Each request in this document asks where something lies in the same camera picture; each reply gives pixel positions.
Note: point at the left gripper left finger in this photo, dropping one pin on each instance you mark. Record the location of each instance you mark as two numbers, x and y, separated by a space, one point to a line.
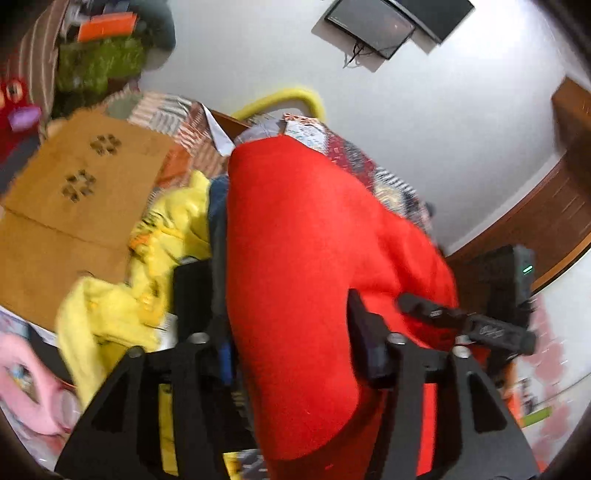
118 435

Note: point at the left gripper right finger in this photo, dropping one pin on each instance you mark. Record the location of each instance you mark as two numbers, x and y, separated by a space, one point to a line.
476 435

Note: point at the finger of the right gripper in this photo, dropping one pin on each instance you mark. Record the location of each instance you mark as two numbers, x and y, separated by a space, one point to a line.
431 313

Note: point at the red zip jacket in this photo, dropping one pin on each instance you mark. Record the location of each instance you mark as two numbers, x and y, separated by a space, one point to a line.
302 233

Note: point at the orange gloved right hand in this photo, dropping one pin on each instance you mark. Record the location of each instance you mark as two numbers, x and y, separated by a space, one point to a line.
505 392

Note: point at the brown wooden door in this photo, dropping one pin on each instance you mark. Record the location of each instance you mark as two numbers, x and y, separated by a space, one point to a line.
553 219

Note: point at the white heart wardrobe door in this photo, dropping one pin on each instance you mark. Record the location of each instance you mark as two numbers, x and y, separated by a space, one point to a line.
552 389

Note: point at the pink plush toy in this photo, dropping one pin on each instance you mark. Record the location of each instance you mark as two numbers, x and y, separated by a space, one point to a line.
32 393

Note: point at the yellow garment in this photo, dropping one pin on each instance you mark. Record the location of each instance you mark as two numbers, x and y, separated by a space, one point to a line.
99 322

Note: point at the black patterned folded garment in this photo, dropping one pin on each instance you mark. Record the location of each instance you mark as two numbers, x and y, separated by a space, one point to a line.
191 296

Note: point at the folded blue denim garment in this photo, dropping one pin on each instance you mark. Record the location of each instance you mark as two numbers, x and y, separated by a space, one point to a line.
217 216

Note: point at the patchwork patterned bedspread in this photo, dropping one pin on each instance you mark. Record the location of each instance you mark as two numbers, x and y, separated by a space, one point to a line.
203 143

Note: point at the red plush toy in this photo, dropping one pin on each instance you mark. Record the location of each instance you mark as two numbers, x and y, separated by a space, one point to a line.
19 117

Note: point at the green patterned cloth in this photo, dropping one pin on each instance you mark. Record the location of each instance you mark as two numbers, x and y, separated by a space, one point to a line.
88 67

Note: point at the striped brown curtain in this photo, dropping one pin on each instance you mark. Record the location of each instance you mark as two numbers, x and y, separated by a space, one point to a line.
35 59

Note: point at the grey pillow on pile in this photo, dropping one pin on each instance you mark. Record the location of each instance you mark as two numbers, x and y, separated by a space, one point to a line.
157 16

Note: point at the orange box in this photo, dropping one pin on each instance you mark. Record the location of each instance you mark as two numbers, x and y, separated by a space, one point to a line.
107 26

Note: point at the yellow bed rail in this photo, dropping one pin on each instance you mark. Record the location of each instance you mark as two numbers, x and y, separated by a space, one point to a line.
308 97

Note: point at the black wall television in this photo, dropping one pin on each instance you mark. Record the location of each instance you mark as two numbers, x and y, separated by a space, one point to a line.
437 18

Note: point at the small black wall monitor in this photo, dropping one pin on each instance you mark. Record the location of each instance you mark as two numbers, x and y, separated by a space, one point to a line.
376 24

